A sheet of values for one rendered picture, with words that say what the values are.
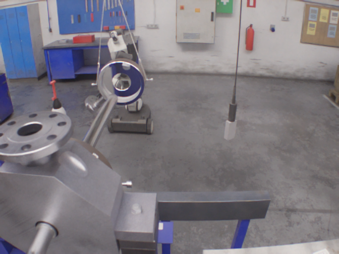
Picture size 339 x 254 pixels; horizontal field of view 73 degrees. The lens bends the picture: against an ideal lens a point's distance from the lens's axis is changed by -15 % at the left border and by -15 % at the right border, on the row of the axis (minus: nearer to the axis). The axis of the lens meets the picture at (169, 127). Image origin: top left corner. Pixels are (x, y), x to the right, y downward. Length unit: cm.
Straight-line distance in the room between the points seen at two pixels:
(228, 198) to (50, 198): 83
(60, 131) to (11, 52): 595
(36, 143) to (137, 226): 40
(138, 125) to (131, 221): 262
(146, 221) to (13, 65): 613
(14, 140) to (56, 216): 27
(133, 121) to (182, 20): 273
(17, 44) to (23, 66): 53
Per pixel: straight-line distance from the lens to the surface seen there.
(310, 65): 665
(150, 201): 92
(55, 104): 350
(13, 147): 74
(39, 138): 75
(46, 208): 85
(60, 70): 585
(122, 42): 282
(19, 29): 640
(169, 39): 584
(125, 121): 343
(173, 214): 132
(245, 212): 137
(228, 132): 164
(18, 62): 660
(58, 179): 74
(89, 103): 213
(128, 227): 85
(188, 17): 545
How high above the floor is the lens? 176
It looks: 29 degrees down
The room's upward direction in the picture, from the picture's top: straight up
